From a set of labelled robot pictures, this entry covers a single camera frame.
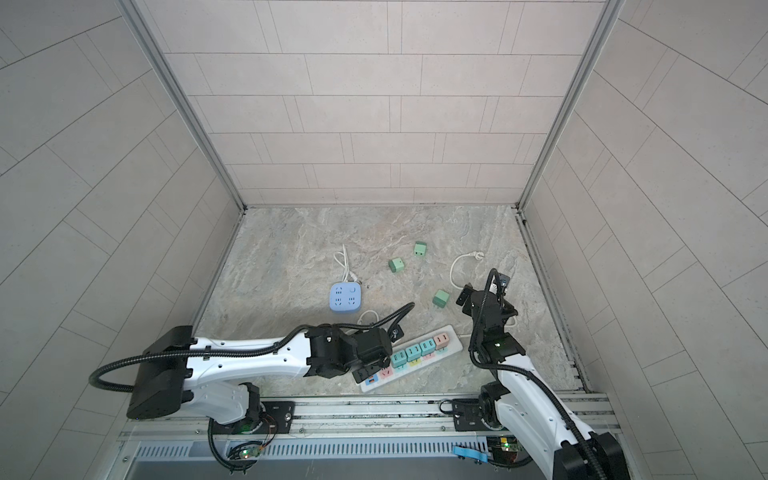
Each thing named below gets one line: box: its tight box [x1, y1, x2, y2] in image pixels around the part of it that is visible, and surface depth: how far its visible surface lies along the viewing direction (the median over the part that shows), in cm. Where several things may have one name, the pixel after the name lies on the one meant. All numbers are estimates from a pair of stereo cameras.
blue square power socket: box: [329, 282, 362, 312], surface depth 91 cm
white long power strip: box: [359, 324, 464, 393], surface depth 79 cm
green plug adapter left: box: [388, 257, 405, 273], surface depth 100 cm
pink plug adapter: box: [434, 333, 449, 350], surface depth 79 cm
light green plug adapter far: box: [414, 241, 428, 257], surface depth 104 cm
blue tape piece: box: [452, 445, 489, 463], surface depth 66 cm
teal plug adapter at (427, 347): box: [420, 338, 436, 356], surface depth 78 cm
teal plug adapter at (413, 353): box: [405, 344, 422, 362], surface depth 77 cm
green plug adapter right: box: [432, 289, 450, 308], surface depth 92 cm
